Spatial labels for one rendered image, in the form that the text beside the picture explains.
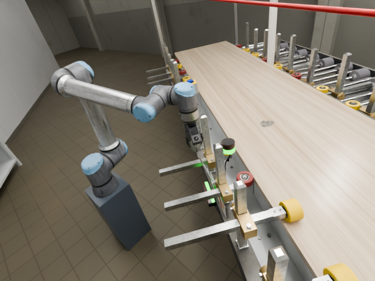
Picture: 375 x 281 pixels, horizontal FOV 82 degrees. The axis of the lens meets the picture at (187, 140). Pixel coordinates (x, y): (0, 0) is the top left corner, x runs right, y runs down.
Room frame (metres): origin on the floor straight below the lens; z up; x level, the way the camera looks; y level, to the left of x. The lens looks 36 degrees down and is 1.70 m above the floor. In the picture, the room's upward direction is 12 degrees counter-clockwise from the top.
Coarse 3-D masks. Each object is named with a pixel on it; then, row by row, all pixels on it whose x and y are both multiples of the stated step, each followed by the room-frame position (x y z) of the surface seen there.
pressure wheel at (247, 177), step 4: (240, 172) 0.75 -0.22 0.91; (244, 172) 0.74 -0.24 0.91; (248, 172) 0.73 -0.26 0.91; (240, 176) 0.72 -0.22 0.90; (244, 176) 0.71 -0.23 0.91; (248, 176) 0.71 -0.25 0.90; (252, 176) 0.70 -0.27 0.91; (244, 180) 0.69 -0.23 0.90; (248, 180) 0.69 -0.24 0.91; (252, 180) 0.68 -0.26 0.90; (248, 184) 0.67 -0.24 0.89
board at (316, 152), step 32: (192, 64) 2.63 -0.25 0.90; (224, 64) 2.39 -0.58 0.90; (256, 64) 2.18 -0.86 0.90; (224, 96) 1.61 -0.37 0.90; (256, 96) 1.49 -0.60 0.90; (288, 96) 1.39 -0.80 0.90; (320, 96) 1.30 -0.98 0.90; (224, 128) 1.16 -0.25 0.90; (256, 128) 1.09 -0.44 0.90; (288, 128) 1.02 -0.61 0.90; (320, 128) 0.96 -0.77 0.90; (352, 128) 0.90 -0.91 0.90; (256, 160) 0.81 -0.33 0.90; (288, 160) 0.77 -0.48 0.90; (320, 160) 0.72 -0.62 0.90; (352, 160) 0.68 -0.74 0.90; (288, 192) 0.58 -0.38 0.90; (320, 192) 0.55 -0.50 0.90; (352, 192) 0.51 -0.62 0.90; (288, 224) 0.44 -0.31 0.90; (320, 224) 0.41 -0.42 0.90; (352, 224) 0.39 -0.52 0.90; (320, 256) 0.31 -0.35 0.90; (352, 256) 0.29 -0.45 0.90
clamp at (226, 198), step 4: (216, 180) 0.76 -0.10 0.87; (224, 184) 0.73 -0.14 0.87; (220, 188) 0.70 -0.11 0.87; (224, 188) 0.70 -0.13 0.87; (228, 188) 0.69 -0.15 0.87; (224, 192) 0.67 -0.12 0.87; (224, 196) 0.65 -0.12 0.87; (228, 196) 0.66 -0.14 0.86; (232, 196) 0.66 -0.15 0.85; (224, 200) 0.65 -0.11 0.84; (228, 200) 0.66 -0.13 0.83; (232, 200) 0.66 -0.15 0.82
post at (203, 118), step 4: (200, 116) 0.99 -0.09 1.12; (204, 116) 0.98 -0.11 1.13; (200, 120) 0.99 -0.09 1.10; (204, 120) 0.98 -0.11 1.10; (204, 124) 0.98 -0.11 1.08; (204, 128) 0.98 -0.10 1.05; (208, 128) 0.98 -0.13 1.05; (204, 132) 0.98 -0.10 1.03; (208, 132) 0.98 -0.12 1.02; (204, 136) 0.98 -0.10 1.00; (208, 136) 0.98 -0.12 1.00; (204, 140) 0.98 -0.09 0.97; (208, 140) 0.98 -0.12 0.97; (204, 144) 0.99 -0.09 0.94; (208, 144) 0.98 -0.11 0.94; (204, 148) 1.01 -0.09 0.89; (208, 148) 0.98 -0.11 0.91; (208, 152) 0.98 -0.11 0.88; (208, 168) 0.98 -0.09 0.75; (212, 168) 0.98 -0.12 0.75
